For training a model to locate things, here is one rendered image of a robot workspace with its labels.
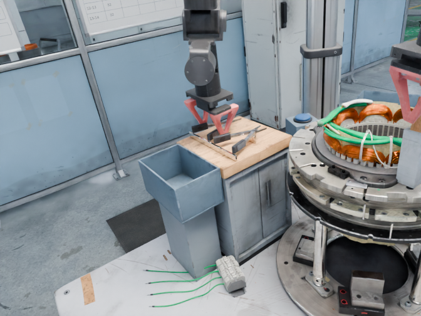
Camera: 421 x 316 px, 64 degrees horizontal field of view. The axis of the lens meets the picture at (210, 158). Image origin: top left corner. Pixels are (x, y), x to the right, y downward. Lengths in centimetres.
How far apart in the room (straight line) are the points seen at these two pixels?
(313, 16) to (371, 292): 72
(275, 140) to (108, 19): 204
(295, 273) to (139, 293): 36
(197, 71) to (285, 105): 241
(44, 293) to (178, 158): 152
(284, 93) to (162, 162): 227
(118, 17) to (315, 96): 184
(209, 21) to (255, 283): 57
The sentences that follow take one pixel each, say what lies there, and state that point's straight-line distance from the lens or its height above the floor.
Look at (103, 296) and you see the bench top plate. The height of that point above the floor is 78.
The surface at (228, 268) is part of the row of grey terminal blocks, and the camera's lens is 80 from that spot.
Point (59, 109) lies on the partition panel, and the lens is 267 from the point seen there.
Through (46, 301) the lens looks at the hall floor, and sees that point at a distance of 214.
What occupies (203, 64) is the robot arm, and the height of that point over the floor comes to 127.
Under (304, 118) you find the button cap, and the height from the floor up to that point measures 104.
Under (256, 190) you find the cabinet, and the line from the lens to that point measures 78.
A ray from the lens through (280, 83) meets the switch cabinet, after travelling 292.
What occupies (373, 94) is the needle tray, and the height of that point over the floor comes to 105.
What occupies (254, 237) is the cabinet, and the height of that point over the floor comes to 83.
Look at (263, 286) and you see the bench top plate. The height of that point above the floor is 78.
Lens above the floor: 141
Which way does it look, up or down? 29 degrees down
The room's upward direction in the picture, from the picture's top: 9 degrees counter-clockwise
